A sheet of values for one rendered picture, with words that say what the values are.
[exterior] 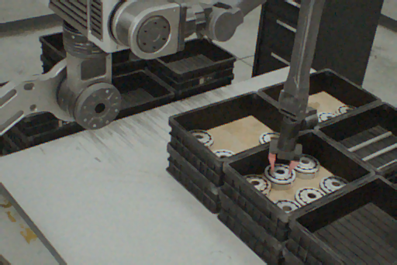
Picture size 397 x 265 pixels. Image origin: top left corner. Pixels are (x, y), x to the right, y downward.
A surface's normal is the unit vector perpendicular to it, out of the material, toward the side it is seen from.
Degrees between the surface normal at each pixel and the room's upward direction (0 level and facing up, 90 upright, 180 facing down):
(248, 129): 0
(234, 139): 0
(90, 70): 90
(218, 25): 82
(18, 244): 0
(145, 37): 90
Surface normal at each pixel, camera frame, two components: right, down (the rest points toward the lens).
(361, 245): 0.12, -0.83
